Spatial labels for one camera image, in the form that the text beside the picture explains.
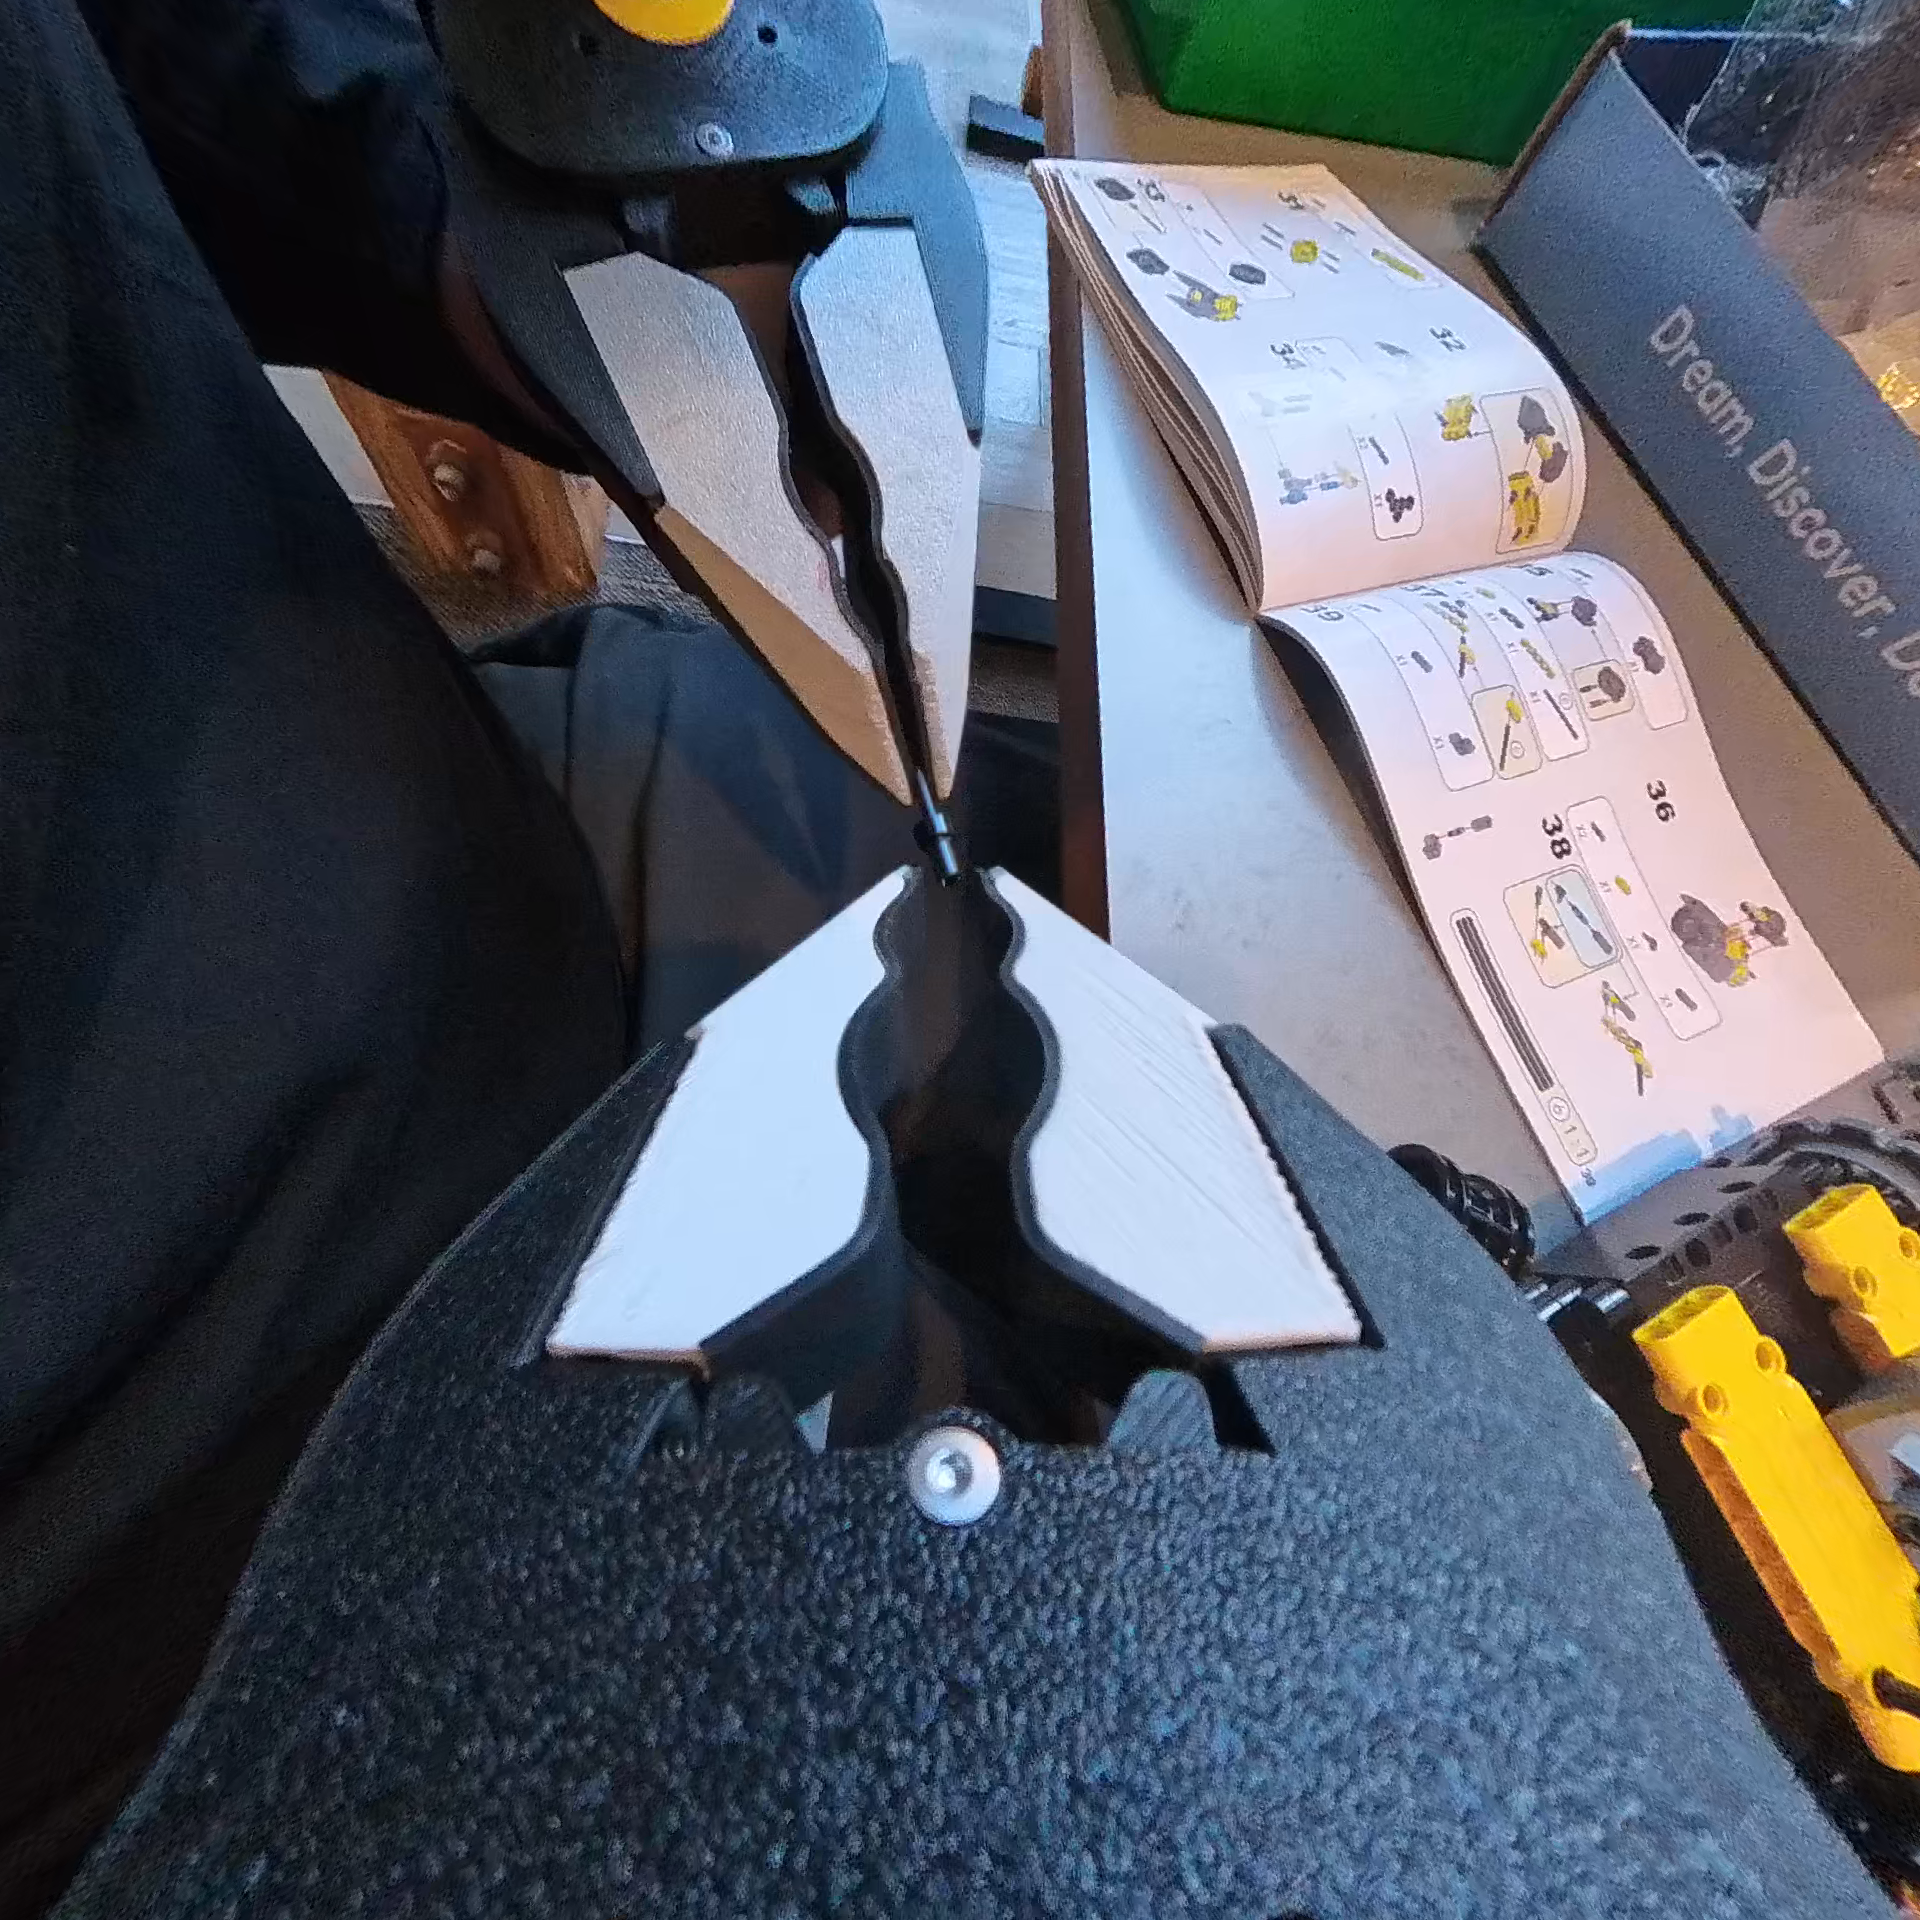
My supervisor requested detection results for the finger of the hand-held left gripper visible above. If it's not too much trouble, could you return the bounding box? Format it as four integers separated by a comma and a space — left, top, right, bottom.
561, 249, 920, 805
790, 222, 988, 808

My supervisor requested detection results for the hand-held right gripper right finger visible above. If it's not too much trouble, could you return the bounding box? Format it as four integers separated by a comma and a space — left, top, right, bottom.
965, 867, 1367, 1361

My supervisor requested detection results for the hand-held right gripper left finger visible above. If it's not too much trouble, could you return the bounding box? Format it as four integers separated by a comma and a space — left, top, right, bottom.
544, 860, 933, 1371

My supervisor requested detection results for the person's left forearm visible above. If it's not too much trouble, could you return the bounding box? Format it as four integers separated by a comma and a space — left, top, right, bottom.
89, 0, 602, 483

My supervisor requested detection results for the wooden desk leg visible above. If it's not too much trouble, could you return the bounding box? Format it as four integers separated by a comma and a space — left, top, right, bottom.
323, 375, 609, 602

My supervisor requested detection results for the green box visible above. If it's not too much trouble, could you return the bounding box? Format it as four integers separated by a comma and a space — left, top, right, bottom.
1116, 0, 1758, 165

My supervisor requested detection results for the person's dark torso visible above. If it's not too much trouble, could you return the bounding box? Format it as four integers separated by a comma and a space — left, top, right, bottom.
0, 0, 647, 1920

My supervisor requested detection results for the white instruction booklet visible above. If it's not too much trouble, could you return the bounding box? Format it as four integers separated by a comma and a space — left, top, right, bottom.
1028, 150, 1884, 1224

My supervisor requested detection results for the yellow toy vehicle model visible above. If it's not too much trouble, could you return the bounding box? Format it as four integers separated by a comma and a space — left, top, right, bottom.
1388, 1056, 1920, 1772

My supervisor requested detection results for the dark grey cardboard box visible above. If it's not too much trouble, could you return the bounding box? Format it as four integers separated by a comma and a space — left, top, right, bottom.
1477, 30, 1920, 857

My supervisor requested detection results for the clear plastic bag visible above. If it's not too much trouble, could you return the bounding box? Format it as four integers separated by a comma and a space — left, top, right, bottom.
1681, 0, 1920, 437

